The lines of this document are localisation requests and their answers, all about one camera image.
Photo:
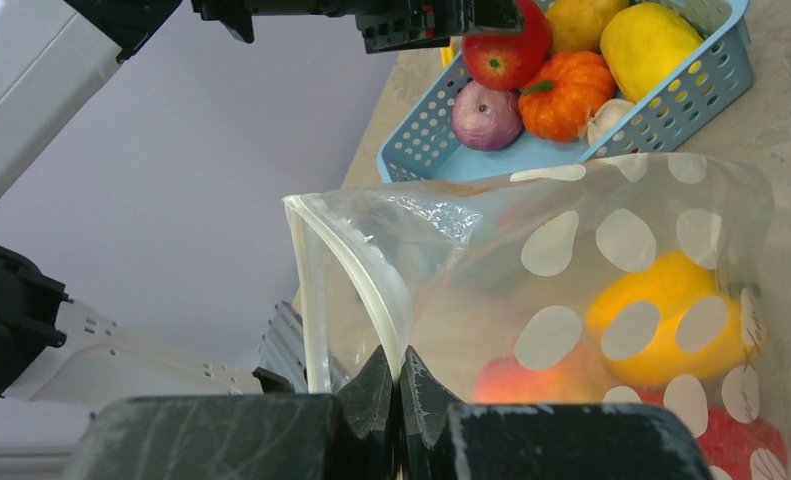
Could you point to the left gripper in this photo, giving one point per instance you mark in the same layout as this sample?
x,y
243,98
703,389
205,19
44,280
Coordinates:
x,y
384,25

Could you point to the small orange pumpkin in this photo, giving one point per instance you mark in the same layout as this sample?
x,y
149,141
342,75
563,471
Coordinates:
x,y
556,104

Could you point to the garlic bulb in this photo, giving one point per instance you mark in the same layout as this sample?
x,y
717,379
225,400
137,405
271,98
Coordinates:
x,y
605,118

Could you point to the red apple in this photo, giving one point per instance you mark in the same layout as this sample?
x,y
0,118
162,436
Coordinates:
x,y
506,62

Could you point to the yellow squash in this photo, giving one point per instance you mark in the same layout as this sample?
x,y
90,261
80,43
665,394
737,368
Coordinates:
x,y
643,44

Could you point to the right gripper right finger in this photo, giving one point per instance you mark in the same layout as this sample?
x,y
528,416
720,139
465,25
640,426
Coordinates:
x,y
445,438

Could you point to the red onion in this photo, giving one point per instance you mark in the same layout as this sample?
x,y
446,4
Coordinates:
x,y
484,119

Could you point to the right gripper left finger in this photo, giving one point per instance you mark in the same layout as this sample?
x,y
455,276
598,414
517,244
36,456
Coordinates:
x,y
346,435

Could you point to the aluminium rail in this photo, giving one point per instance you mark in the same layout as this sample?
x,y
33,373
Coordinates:
x,y
282,347

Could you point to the red bell pepper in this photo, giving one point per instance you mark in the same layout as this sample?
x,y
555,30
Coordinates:
x,y
751,448

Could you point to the peach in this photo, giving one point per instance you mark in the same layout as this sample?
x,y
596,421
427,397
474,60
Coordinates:
x,y
580,377

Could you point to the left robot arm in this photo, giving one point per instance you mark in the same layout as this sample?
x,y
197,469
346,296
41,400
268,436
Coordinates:
x,y
87,166

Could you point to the yellow bell pepper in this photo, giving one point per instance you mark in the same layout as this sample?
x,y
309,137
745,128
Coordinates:
x,y
673,320

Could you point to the yellow lemon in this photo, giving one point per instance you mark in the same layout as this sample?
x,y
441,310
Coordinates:
x,y
577,25

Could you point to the polka dot zip bag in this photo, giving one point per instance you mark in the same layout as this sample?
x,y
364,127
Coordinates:
x,y
466,272

